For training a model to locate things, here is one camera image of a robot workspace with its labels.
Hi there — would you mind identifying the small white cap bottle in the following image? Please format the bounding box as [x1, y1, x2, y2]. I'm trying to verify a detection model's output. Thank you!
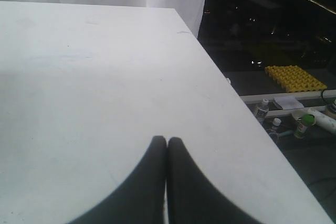
[253, 99, 269, 124]

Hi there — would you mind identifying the green lid container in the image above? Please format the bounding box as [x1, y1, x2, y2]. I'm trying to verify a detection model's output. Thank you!
[294, 114, 316, 138]

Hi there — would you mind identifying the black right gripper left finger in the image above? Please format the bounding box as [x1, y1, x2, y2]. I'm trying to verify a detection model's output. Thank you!
[71, 136, 166, 223]

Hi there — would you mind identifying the tiny white cap bottle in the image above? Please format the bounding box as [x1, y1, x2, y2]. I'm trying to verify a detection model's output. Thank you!
[270, 118, 281, 132]

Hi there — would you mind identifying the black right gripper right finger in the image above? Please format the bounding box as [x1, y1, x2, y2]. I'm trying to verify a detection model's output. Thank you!
[166, 137, 260, 223]

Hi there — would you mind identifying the white shelf rail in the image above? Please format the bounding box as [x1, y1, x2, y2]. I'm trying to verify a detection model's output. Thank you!
[240, 90, 335, 118]

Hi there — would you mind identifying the yellow egg tray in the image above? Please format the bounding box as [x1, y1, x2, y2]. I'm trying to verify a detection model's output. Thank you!
[265, 65, 327, 93]

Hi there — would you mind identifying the white paper roll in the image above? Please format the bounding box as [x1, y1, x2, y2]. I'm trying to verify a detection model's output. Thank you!
[307, 108, 335, 135]

